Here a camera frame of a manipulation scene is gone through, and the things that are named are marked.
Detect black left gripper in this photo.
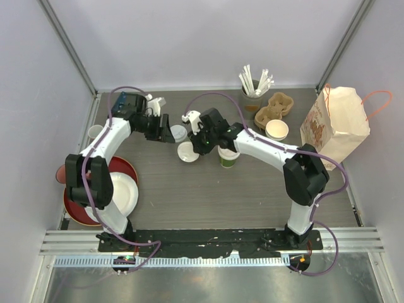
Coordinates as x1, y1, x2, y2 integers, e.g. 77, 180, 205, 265
134, 113, 175, 143

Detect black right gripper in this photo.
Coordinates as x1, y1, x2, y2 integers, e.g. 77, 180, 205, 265
187, 124, 217, 157

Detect white plastic lid stack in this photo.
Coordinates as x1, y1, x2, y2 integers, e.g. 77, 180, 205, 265
170, 124, 187, 143

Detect white plastic cup lid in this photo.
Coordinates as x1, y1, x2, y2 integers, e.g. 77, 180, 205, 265
218, 147, 240, 161

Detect brown pulp cup carrier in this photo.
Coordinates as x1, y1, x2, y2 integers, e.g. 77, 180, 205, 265
254, 92, 294, 129

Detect bear print paper bag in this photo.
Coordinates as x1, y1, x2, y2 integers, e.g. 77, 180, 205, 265
299, 83, 393, 171

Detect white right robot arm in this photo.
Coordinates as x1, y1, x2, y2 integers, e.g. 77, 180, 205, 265
182, 108, 330, 249

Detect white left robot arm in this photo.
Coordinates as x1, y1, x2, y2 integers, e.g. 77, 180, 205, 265
65, 93, 175, 252

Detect grey straw holder cup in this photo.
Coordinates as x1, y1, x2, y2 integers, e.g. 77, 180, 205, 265
238, 87, 264, 121

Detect blue ceramic dish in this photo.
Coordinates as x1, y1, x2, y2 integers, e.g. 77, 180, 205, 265
111, 92, 127, 114

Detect stacked green paper cups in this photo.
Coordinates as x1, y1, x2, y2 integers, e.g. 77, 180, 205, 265
265, 119, 289, 141

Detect white paper plate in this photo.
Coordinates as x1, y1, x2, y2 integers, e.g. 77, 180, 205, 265
85, 172, 140, 222

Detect small pink cup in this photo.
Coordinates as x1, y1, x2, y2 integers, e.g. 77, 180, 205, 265
87, 124, 104, 140

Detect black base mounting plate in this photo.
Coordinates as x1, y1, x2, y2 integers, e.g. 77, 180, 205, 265
96, 229, 323, 259

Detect pink floral mug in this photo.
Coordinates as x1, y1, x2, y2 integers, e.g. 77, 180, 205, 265
56, 165, 66, 184

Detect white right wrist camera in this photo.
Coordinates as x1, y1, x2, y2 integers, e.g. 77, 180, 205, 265
181, 110, 204, 135

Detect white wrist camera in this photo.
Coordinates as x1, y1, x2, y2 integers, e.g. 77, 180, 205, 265
145, 94, 166, 117
181, 110, 204, 135

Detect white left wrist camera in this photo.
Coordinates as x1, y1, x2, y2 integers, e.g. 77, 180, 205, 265
145, 94, 166, 117

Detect white slotted cable duct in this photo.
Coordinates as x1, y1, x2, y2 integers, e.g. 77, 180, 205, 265
54, 253, 290, 268

